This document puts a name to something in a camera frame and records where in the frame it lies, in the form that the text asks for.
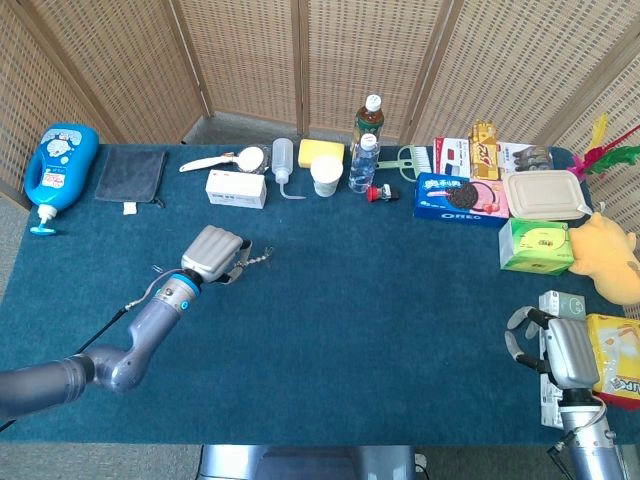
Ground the white blister packet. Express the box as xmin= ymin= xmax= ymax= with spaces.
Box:
xmin=497 ymin=142 xmax=555 ymax=175

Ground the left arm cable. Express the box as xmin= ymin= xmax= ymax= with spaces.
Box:
xmin=0 ymin=277 xmax=169 ymax=434

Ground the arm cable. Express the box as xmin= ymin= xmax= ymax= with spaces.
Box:
xmin=0 ymin=277 xmax=169 ymax=434
xmin=547 ymin=394 xmax=609 ymax=480

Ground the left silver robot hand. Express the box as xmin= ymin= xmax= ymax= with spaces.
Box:
xmin=180 ymin=224 xmax=254 ymax=287

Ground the yellow snack box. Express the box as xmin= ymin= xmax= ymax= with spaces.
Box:
xmin=468 ymin=119 xmax=502 ymax=182

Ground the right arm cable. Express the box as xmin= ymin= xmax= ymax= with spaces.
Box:
xmin=547 ymin=394 xmax=609 ymax=480

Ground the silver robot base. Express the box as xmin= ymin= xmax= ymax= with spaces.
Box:
xmin=197 ymin=443 xmax=426 ymax=480

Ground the green tea bottle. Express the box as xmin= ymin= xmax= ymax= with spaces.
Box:
xmin=354 ymin=94 xmax=386 ymax=151

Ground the wicker folding screen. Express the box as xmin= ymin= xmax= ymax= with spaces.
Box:
xmin=0 ymin=0 xmax=640 ymax=321

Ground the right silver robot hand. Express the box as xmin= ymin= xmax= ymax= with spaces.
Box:
xmin=505 ymin=305 xmax=601 ymax=392

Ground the blue carpet table cover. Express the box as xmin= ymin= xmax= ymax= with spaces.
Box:
xmin=0 ymin=143 xmax=640 ymax=446

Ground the colourful feather toy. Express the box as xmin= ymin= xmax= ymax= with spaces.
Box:
xmin=571 ymin=114 xmax=640 ymax=181

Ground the yellow plush toy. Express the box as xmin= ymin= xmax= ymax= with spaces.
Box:
xmin=568 ymin=211 xmax=640 ymax=306

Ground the pastel pocket tissue multipack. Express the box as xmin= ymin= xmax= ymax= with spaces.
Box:
xmin=538 ymin=289 xmax=587 ymax=429

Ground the silver magnetic bead stick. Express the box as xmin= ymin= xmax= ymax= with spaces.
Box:
xmin=242 ymin=247 xmax=274 ymax=269

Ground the red white blue box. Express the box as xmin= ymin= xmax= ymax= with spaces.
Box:
xmin=433 ymin=136 xmax=474 ymax=177

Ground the green tissue box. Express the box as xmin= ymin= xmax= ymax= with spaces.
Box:
xmin=498 ymin=217 xmax=575 ymax=276

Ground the dark grey cloth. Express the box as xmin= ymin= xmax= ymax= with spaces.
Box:
xmin=93 ymin=148 xmax=168 ymax=216

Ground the red emergency push button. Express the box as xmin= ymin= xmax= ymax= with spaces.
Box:
xmin=366 ymin=183 xmax=401 ymax=204

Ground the white paper cup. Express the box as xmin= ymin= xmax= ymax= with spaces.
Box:
xmin=309 ymin=154 xmax=345 ymax=198

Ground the light green hand brush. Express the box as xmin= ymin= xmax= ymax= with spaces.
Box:
xmin=375 ymin=144 xmax=432 ymax=180

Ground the yellow snack bag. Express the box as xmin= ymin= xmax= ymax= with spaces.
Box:
xmin=584 ymin=313 xmax=640 ymax=411

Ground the white handled round brush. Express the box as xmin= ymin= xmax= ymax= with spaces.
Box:
xmin=178 ymin=144 xmax=272 ymax=175

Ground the blue Oreo cookie box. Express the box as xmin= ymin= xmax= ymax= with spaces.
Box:
xmin=413 ymin=172 xmax=510 ymax=222

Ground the beige lidded food container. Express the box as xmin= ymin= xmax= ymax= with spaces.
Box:
xmin=501 ymin=169 xmax=590 ymax=222

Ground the blue detergent bottle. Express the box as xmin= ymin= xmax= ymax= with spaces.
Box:
xmin=23 ymin=123 xmax=100 ymax=236

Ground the yellow sponge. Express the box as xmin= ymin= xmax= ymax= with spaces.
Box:
xmin=297 ymin=139 xmax=346 ymax=170

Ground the clear water bottle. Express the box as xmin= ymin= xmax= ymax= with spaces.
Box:
xmin=348 ymin=133 xmax=380 ymax=195

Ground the clear squeeze wash bottle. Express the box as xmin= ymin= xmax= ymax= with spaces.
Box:
xmin=271 ymin=137 xmax=307 ymax=201

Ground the white cardboard box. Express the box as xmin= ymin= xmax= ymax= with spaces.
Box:
xmin=205 ymin=168 xmax=268 ymax=210

